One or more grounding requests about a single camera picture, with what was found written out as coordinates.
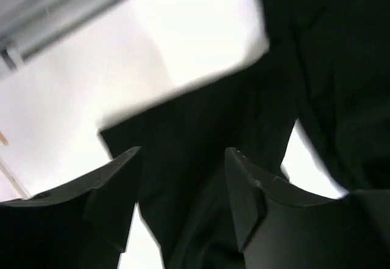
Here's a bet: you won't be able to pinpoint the left aluminium table rail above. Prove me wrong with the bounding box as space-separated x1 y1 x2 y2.
1 0 123 78

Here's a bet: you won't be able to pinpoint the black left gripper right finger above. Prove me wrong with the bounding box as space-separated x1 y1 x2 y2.
225 148 389 269

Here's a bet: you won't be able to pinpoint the black trousers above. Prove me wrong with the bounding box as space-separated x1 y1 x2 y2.
101 0 389 268

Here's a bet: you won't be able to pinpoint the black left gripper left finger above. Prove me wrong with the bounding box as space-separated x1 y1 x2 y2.
1 147 141 269

